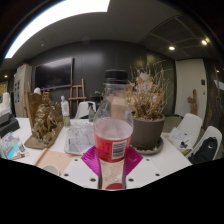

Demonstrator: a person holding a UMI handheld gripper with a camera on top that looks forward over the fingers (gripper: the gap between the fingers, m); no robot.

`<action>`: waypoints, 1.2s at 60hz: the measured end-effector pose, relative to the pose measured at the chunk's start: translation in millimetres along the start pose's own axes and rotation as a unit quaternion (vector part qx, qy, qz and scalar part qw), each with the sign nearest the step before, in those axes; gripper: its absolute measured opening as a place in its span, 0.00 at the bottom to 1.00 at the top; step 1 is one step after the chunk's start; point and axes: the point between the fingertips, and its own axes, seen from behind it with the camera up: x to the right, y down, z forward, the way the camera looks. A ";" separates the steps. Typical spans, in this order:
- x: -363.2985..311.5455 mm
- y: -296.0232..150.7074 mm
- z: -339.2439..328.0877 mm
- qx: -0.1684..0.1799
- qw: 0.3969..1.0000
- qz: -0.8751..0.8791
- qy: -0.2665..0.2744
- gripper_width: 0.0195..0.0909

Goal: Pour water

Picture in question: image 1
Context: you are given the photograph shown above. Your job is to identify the golden brown carved sculpture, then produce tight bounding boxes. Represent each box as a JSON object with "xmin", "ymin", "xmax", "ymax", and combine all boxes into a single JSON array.
[{"xmin": 23, "ymin": 91, "xmax": 65, "ymax": 150}]

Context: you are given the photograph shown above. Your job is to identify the grey printed newspaper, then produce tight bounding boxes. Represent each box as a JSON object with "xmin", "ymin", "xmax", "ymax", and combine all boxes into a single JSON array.
[{"xmin": 63, "ymin": 123, "xmax": 98, "ymax": 156}]

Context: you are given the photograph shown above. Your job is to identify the thin wooden paintbrush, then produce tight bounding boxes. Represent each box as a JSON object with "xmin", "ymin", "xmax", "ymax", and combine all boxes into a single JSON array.
[{"xmin": 11, "ymin": 151, "xmax": 31, "ymax": 161}]

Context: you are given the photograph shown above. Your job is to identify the dried plant in grey pot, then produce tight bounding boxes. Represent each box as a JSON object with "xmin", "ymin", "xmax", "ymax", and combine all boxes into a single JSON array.
[{"xmin": 128, "ymin": 61, "xmax": 168, "ymax": 151}]

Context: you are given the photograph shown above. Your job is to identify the white cabinet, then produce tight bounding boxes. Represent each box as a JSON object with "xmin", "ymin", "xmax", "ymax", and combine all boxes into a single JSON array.
[{"xmin": 13, "ymin": 64, "xmax": 33, "ymax": 118}]

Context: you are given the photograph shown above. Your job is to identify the long ceiling light panel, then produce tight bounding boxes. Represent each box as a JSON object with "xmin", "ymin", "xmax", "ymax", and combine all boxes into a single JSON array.
[{"xmin": 3, "ymin": 0, "xmax": 112, "ymax": 60}]

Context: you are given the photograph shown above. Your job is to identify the black backpack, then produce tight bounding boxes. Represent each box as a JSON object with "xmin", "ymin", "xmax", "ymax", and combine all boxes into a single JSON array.
[{"xmin": 188, "ymin": 136, "xmax": 219, "ymax": 165}]

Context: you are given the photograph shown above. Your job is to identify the white plastic chair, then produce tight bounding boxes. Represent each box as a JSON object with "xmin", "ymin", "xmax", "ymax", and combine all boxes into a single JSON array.
[
  {"xmin": 175, "ymin": 112, "xmax": 204, "ymax": 149},
  {"xmin": 73, "ymin": 100, "xmax": 98, "ymax": 120},
  {"xmin": 188, "ymin": 125, "xmax": 223, "ymax": 165}
]

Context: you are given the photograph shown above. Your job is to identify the black flat box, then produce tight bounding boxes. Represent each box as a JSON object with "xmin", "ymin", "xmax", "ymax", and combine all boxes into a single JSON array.
[{"xmin": 0, "ymin": 111, "xmax": 21, "ymax": 138}]

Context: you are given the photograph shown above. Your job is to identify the green-labelled white spray bottle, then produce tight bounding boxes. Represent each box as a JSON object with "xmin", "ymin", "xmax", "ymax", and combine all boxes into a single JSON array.
[{"xmin": 63, "ymin": 111, "xmax": 72, "ymax": 128}]

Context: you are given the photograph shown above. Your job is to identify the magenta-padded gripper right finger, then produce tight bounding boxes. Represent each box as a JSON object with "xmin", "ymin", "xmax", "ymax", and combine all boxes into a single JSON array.
[{"xmin": 124, "ymin": 146, "xmax": 165, "ymax": 190}]

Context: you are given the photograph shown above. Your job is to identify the wooden easel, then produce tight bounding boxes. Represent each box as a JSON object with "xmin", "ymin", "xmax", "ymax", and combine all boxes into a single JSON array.
[{"xmin": 68, "ymin": 78, "xmax": 88, "ymax": 118}]

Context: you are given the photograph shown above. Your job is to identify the black round side table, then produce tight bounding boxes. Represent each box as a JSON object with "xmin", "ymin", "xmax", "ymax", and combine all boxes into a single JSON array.
[{"xmin": 89, "ymin": 90, "xmax": 104, "ymax": 104}]

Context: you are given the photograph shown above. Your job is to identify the clear red-labelled drink bottle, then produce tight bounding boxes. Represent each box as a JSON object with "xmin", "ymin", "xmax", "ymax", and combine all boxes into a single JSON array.
[{"xmin": 92, "ymin": 68, "xmax": 135, "ymax": 188}]

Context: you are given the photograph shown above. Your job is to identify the white papers on chair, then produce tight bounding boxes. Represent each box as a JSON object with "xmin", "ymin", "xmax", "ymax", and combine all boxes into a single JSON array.
[{"xmin": 169, "ymin": 127, "xmax": 193, "ymax": 149}]

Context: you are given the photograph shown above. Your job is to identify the wooden wall figure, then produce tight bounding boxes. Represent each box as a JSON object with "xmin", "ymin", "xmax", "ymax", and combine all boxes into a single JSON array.
[{"xmin": 186, "ymin": 88, "xmax": 199, "ymax": 116}]

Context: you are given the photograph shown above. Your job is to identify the black wall screen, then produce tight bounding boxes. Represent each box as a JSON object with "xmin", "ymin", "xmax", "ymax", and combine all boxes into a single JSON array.
[{"xmin": 34, "ymin": 57, "xmax": 75, "ymax": 91}]

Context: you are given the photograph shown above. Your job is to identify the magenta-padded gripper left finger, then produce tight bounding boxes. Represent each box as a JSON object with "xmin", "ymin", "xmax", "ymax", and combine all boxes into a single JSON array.
[{"xmin": 60, "ymin": 145, "xmax": 101, "ymax": 190}]

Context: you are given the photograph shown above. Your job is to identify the small white plaster statue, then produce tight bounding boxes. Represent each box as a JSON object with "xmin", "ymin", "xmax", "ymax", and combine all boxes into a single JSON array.
[{"xmin": 59, "ymin": 95, "xmax": 70, "ymax": 118}]

